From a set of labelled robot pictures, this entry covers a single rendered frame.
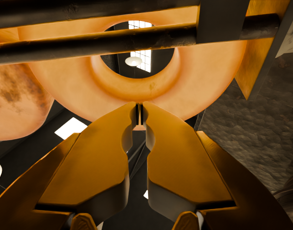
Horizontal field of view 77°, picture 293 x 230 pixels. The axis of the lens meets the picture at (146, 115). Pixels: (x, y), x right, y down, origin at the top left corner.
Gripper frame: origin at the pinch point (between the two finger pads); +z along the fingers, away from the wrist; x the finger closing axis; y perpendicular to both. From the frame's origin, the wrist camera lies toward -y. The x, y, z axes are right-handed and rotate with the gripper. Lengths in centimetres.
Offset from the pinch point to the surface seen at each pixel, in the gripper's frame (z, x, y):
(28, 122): 3.9, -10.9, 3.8
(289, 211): 12.0, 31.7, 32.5
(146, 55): 852, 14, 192
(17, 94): 2.8, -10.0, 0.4
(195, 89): 2.7, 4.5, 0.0
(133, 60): 674, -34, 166
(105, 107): 3.3, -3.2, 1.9
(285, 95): 18.5, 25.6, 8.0
